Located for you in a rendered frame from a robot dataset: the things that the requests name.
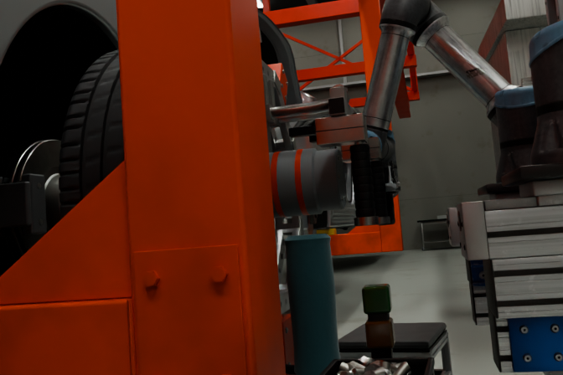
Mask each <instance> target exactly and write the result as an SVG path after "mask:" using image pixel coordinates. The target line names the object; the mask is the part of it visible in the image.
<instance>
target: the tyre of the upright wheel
mask: <svg viewBox="0 0 563 375"><path fill-rule="evenodd" d="M63 131H64V132H63V134H62V139H61V150H60V154H59V161H60V165H59V175H60V177H59V190H60V193H59V202H60V203H61V205H60V214H61V219H62V218H63V217H64V216H65V215H66V214H67V213H68V212H69V211H70V210H71V209H72V208H74V207H75V206H76V205H77V204H78V203H79V202H80V201H81V200H82V199H83V198H84V197H85V196H86V195H88V194H89V193H90V192H91V191H92V190H93V189H94V188H95V187H96V186H97V185H98V184H99V183H100V182H102V181H103V180H104V179H105V178H106V177H107V176H108V175H109V174H110V173H111V172H112V171H113V170H114V169H115V168H117V167H118V166H119V165H120V164H121V163H122V162H123V161H124V144H123V128H122V112H121V81H120V65H119V49H118V50H114V51H111V52H109V53H107V54H104V55H102V56H101V57H100V58H99V59H97V60H96V61H95V62H94V63H93V64H92V65H91V66H90V67H89V68H88V70H87V71H86V72H85V73H84V74H83V76H82V77H81V79H80V82H79V84H78V85H77V86H76V88H75V92H74V94H73V97H72V98H71V101H70V106H69V108H68V111H67V115H66V118H65V124H64V129H63Z"/></svg>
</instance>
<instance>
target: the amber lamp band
mask: <svg viewBox="0 0 563 375"><path fill-rule="evenodd" d="M365 335H366V344H367V348H368V349H383V348H393V347H394V345H395V328H394V321H393V319H392V318H391V317H390V319H389V320H388V321H368V320H367V321H366V322H365Z"/></svg>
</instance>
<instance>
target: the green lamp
mask: <svg viewBox="0 0 563 375"><path fill-rule="evenodd" d="M362 298H363V308H364V313H365V314H367V315H368V314H386V313H390V312H391V309H392V302H391V293H390V285H389V284H378V285H365V286H364V287H363V288H362Z"/></svg>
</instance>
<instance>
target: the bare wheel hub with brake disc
mask: <svg viewBox="0 0 563 375"><path fill-rule="evenodd" d="M60 150H61V141H59V140H46V141H36V142H34V143H33V144H31V145H29V146H28V147H26V148H25V149H24V150H23V152H22V153H21V154H20V156H19V157H18V160H17V161H16V163H15V165H14V167H13V170H12V173H11V177H10V180H9V183H11V182H19V181H22V175H23V174H27V173H32V174H40V175H44V182H45V203H46V224H47V232H46V233H48V232H49V231H50V230H51V229H52V228H53V227H54V226H55V225H56V224H57V223H58V222H59V221H60V220H61V214H60V205H61V203H60V202H59V193H60V190H59V177H60V175H59V165H60V161H59V154H60ZM10 229H11V232H12V235H13V239H14V242H15V244H16V246H17V248H18V251H19V252H20V254H21V255H22V256H23V255H24V254H25V253H26V252H27V251H28V250H29V249H30V248H32V247H33V246H34V245H35V244H36V243H37V242H38V241H39V240H40V239H41V238H42V237H43V236H44V235H45V234H28V235H27V234H24V233H23V229H21V227H12V228H10Z"/></svg>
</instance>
